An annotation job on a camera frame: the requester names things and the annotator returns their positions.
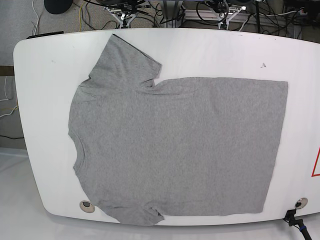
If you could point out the grey t-shirt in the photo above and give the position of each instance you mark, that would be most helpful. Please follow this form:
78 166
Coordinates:
193 146

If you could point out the black flat bar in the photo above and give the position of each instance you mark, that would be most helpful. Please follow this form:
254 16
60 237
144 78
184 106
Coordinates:
45 34

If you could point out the black round base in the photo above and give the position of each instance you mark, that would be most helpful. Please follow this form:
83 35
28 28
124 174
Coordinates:
57 7

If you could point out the black clamp with cable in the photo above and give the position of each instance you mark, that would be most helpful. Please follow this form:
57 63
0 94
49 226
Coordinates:
293 222

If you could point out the aluminium frame rail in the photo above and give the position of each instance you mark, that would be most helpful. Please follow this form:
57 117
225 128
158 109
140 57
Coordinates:
208 16

